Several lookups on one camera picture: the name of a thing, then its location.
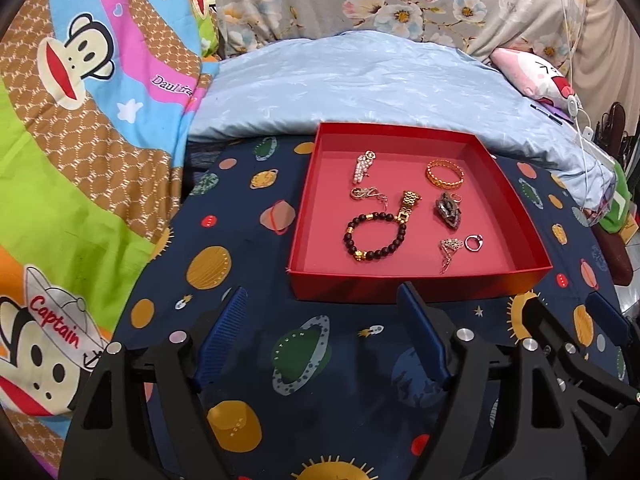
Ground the colourful monkey cartoon blanket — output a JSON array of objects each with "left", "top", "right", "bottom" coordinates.
[{"left": 1, "top": 0, "right": 218, "bottom": 479}]

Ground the green cloth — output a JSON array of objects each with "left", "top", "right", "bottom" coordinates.
[{"left": 600, "top": 162, "right": 632, "bottom": 234}]

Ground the silver chain necklace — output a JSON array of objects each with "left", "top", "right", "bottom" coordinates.
[{"left": 438, "top": 237, "right": 466, "bottom": 276}]

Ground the silver metal watch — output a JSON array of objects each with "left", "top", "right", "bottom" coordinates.
[{"left": 434, "top": 192, "right": 461, "bottom": 231}]

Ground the gold link watch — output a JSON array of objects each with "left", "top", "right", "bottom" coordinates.
[{"left": 396, "top": 191, "right": 421, "bottom": 223}]

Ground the pink white plush toy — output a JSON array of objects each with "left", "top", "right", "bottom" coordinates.
[{"left": 489, "top": 48, "right": 575, "bottom": 110}]

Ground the black pen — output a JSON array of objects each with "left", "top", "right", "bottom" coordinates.
[{"left": 529, "top": 104, "right": 563, "bottom": 125}]

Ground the navy planet print bedsheet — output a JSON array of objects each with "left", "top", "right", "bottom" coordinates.
[{"left": 106, "top": 134, "right": 632, "bottom": 480}]

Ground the white pearl bracelet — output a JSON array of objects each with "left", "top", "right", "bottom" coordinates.
[{"left": 351, "top": 148, "right": 378, "bottom": 187}]

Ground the white cable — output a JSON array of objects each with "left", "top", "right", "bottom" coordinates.
[{"left": 546, "top": 0, "right": 601, "bottom": 212}]

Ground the grey floral bedsheet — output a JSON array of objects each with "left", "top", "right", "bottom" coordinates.
[{"left": 209, "top": 0, "right": 640, "bottom": 131}]

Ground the gold chain bangle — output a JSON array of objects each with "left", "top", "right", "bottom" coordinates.
[{"left": 425, "top": 158, "right": 465, "bottom": 190}]

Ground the black bead gold bracelet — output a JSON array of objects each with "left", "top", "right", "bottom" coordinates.
[{"left": 342, "top": 211, "right": 409, "bottom": 262}]

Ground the red jewelry tray box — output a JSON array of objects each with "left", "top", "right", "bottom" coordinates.
[{"left": 288, "top": 122, "right": 552, "bottom": 304}]

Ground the light blue pillow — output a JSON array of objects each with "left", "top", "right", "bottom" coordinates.
[{"left": 188, "top": 30, "right": 616, "bottom": 219}]

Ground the purple card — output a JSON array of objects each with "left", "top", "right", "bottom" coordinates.
[{"left": 541, "top": 103, "right": 574, "bottom": 122}]

